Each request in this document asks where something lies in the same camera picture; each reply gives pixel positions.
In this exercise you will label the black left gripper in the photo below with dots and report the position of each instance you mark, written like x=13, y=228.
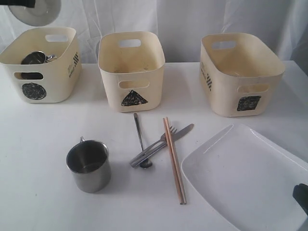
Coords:
x=24, y=3

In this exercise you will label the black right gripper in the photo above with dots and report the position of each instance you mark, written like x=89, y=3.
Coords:
x=300, y=194

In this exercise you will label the white ceramic bowl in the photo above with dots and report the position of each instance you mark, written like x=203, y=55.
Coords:
x=44, y=12

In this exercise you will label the steel mug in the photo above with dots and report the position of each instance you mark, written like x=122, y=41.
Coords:
x=38, y=57
x=89, y=164

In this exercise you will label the steel fork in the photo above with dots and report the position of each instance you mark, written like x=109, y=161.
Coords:
x=161, y=141

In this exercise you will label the steel spoon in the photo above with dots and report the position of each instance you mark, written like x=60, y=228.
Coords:
x=146, y=163

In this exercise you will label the steel table knife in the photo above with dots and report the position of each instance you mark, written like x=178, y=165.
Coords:
x=175, y=136

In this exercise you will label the white rectangular plate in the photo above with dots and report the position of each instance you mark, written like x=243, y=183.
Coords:
x=248, y=180

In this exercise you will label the cream bin with circle mark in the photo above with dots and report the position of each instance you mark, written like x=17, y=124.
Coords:
x=59, y=75

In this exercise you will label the cream bin with triangle mark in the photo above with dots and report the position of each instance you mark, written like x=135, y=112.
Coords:
x=132, y=70

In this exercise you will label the cream bin with square mark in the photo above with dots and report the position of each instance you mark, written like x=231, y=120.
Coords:
x=239, y=73

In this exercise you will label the white backdrop curtain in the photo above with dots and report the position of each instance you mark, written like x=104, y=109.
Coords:
x=180, y=24

